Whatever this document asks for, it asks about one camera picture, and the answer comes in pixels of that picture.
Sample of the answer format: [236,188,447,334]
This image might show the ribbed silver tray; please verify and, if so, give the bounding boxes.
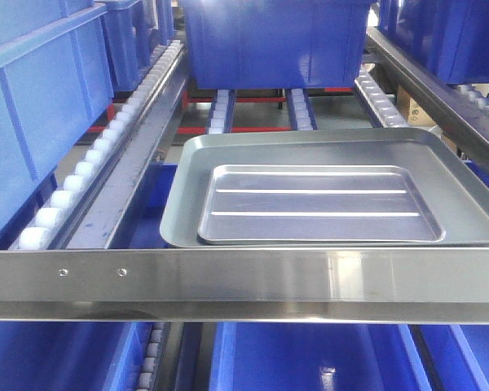
[197,164,445,245]

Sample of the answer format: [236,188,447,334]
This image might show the large grey tray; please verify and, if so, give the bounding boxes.
[160,128,489,248]

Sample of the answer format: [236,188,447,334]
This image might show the blue bin bottom shelf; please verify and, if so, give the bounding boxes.
[209,322,431,390]

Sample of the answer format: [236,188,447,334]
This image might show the blue bin shelf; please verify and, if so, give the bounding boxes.
[0,1,113,241]
[209,322,431,390]

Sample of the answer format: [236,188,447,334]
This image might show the silver front shelf beam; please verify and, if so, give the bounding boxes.
[0,247,489,324]

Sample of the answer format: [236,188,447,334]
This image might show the blue bin left shelf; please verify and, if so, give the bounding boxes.
[0,1,113,241]

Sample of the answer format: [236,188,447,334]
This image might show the blue bin rear centre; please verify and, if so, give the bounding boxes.
[180,1,371,90]

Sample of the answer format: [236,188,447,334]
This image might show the white roller track left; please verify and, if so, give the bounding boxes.
[11,40,187,251]

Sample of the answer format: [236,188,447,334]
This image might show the stacked blue plastic bins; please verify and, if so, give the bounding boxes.
[378,0,489,85]

